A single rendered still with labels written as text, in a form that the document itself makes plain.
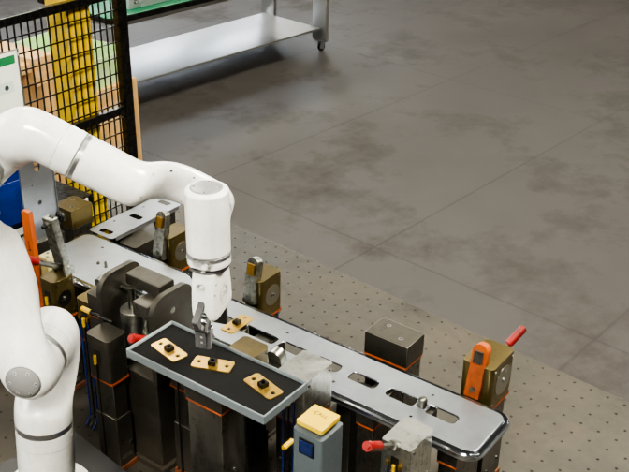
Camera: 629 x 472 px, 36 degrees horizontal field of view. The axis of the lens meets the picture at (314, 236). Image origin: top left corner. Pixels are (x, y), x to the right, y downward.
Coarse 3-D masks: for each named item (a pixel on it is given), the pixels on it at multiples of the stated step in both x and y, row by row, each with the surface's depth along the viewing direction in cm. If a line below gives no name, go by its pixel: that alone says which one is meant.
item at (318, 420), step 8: (312, 408) 186; (320, 408) 187; (304, 416) 184; (312, 416) 184; (320, 416) 185; (328, 416) 185; (336, 416) 185; (304, 424) 183; (312, 424) 182; (320, 424) 182; (328, 424) 182; (320, 432) 181
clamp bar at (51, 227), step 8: (48, 216) 244; (56, 216) 245; (64, 216) 246; (48, 224) 243; (56, 224) 244; (48, 232) 246; (56, 232) 245; (48, 240) 248; (56, 240) 245; (56, 248) 247; (64, 248) 248; (56, 256) 249; (64, 256) 249; (64, 264) 250
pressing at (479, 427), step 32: (96, 256) 271; (128, 256) 271; (256, 320) 243; (288, 352) 231; (320, 352) 231; (352, 352) 231; (352, 384) 220; (384, 384) 220; (416, 384) 220; (384, 416) 210; (416, 416) 210; (480, 416) 211; (448, 448) 201; (480, 448) 202
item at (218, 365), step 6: (198, 360) 200; (204, 360) 200; (210, 360) 198; (216, 360) 198; (222, 360) 200; (192, 366) 198; (198, 366) 198; (204, 366) 198; (210, 366) 198; (216, 366) 198; (222, 366) 198; (222, 372) 196; (228, 372) 196
